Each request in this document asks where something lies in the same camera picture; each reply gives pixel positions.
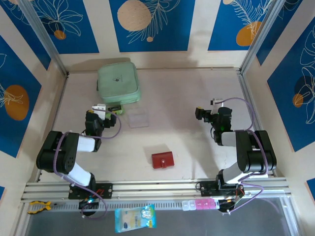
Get red leather card holder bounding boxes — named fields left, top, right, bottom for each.
left=151, top=151, right=174, bottom=170

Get small green box black label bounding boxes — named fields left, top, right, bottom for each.
left=105, top=104, right=124, bottom=115

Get mint green zip pouch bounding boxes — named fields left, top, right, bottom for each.
left=95, top=61, right=142, bottom=105

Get pink white pill organizer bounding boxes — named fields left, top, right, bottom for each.
left=182, top=199, right=220, bottom=211

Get yellow black pliers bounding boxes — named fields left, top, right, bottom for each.
left=27, top=200, right=59, bottom=215

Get wet wipes packet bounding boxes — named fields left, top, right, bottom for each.
left=114, top=204, right=157, bottom=234

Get grey metal shelf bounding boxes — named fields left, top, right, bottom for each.
left=14, top=196, right=302, bottom=236

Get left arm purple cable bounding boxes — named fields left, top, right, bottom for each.
left=53, top=110, right=122, bottom=221

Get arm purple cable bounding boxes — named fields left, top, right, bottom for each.
left=53, top=110, right=122, bottom=221
left=214, top=97, right=269, bottom=214

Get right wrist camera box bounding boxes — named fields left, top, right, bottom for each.
left=210, top=97, right=224, bottom=114

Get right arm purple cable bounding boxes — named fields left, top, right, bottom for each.
left=214, top=97, right=269, bottom=214

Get aluminium side rail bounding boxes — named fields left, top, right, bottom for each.
left=237, top=71, right=275, bottom=177
left=35, top=73, right=69, bottom=183

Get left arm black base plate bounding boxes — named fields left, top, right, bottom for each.
left=68, top=182, right=114, bottom=200

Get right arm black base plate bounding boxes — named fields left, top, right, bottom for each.
left=198, top=180, right=246, bottom=198

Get aluminium mounting rail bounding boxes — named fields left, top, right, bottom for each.
left=21, top=177, right=292, bottom=211

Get aluminium frame post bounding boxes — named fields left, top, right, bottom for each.
left=239, top=0, right=283, bottom=75
left=18, top=0, right=70, bottom=76

